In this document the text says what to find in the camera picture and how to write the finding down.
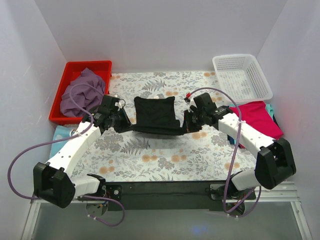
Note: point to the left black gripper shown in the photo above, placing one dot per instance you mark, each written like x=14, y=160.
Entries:
x=123, y=120

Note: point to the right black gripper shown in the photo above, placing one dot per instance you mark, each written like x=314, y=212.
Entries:
x=188, y=121

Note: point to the black t shirt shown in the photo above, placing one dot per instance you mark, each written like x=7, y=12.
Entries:
x=156, y=116

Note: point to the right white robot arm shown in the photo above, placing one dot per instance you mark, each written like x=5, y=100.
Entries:
x=274, y=158

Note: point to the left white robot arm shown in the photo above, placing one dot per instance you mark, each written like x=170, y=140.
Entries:
x=53, y=181

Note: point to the floral patterned table mat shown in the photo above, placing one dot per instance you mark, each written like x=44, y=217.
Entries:
x=138, y=157

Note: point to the purple crumpled t shirt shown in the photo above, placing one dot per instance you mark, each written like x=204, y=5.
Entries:
x=83, y=93

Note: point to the red plastic bin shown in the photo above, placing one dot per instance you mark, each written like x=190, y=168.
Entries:
x=72, y=70

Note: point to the light blue dotted cloth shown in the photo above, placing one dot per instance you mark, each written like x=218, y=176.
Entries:
x=61, y=132

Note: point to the magenta folded t shirt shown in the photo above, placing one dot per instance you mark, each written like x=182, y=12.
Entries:
x=255, y=115

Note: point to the white perforated plastic basket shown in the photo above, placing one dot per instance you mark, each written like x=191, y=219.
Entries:
x=241, y=77

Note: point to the teal folded t shirt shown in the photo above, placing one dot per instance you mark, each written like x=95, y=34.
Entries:
x=270, y=110

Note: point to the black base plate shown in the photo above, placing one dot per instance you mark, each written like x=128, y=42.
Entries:
x=166, y=195

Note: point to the aluminium mounting rail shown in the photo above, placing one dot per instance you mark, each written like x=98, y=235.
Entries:
x=61, y=194

